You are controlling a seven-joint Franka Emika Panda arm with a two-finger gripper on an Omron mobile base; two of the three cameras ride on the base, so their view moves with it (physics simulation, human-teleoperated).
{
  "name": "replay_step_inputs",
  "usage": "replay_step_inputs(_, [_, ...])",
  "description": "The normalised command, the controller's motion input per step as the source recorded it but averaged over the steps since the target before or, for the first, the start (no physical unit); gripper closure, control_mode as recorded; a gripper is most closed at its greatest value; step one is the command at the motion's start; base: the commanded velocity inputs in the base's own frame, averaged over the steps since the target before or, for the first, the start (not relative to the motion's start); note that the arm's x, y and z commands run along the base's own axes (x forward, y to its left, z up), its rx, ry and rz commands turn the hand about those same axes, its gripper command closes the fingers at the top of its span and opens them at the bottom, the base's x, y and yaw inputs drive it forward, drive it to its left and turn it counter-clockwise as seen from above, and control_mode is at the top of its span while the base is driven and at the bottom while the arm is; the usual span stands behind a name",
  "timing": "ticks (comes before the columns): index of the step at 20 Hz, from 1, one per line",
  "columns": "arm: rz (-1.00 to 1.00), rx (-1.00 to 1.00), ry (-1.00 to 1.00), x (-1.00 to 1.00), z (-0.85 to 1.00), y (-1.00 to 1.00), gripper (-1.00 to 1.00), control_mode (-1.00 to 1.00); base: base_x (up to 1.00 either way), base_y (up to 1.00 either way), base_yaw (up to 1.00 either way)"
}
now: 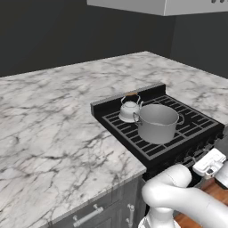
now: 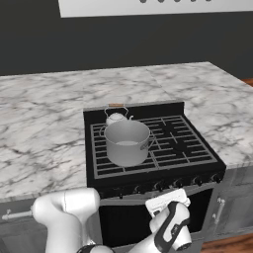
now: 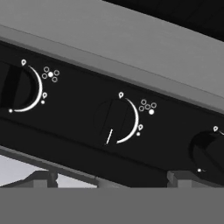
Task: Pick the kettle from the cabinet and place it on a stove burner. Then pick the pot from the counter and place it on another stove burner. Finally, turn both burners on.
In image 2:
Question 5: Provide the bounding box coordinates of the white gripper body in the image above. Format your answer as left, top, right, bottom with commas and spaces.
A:
144, 188, 192, 218

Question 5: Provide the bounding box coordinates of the black stove range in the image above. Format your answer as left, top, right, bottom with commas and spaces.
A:
82, 101, 227, 253

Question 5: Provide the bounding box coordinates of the grey metal pot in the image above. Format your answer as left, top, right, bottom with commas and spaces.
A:
99, 119, 156, 168

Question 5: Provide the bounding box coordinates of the grey cabinet door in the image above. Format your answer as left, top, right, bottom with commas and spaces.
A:
202, 164, 253, 243

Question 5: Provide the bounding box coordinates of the black oven door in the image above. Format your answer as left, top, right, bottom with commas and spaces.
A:
98, 187, 215, 249

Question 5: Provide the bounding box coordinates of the grey drawer front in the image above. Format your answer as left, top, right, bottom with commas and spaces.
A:
0, 194, 50, 253

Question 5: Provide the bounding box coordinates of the white range hood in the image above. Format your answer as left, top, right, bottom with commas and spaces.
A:
57, 0, 253, 19

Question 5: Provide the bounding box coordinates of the grey oven door handle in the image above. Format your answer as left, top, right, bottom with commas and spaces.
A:
98, 184, 216, 208

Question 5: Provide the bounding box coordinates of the silver cabinet door handle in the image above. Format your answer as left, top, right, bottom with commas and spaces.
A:
211, 197, 227, 225

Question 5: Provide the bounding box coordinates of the white kettle with brown handle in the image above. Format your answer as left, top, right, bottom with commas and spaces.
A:
104, 103, 135, 127

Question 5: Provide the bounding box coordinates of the silver drawer handle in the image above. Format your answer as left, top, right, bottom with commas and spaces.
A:
1, 209, 35, 221

